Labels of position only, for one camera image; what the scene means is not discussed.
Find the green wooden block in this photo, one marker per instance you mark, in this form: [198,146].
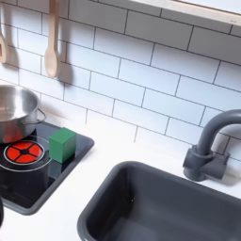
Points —
[62,146]

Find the grey tap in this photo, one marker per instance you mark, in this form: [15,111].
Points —
[205,147]

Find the wooden spoon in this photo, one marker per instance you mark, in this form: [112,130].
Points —
[52,56]

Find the grey sink basin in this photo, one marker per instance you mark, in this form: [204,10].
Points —
[163,207]

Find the steel pot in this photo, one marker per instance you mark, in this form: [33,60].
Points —
[15,117]

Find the black stove top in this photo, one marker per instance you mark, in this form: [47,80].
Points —
[31,179]

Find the white wooden shelf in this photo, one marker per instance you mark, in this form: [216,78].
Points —
[200,9]

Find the wooden spatula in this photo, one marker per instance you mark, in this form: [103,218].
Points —
[3,47]

